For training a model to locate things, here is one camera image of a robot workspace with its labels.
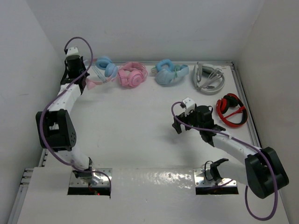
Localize aluminium table edge rail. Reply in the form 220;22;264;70
9;61;281;224

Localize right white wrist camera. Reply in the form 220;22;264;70
181;97;196;116

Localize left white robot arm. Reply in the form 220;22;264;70
36;53;93;183

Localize blue pink cat-ear headphones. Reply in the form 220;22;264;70
86;56;118;90

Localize light blue headphones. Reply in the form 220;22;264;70
151;59;189;86

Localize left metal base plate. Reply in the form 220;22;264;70
69;168;112;188

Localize purple cable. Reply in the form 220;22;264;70
39;36;112;194
171;101;280;220

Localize red black headphones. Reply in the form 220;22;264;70
215;93;248;128

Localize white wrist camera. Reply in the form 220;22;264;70
64;47;79;57
181;97;196;116

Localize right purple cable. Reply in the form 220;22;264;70
171;101;280;220

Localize metal base plate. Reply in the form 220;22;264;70
69;168;112;188
193;168;237;188

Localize grey white headphones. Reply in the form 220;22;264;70
192;62;226;95

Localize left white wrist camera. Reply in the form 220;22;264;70
64;47;79;57

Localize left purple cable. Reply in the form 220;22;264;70
39;36;112;194

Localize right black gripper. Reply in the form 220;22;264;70
172;107;203;133

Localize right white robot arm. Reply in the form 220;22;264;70
172;101;289;199

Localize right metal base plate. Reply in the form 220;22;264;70
193;168;237;188

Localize pink gaming headphones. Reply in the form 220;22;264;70
117;62;148;88

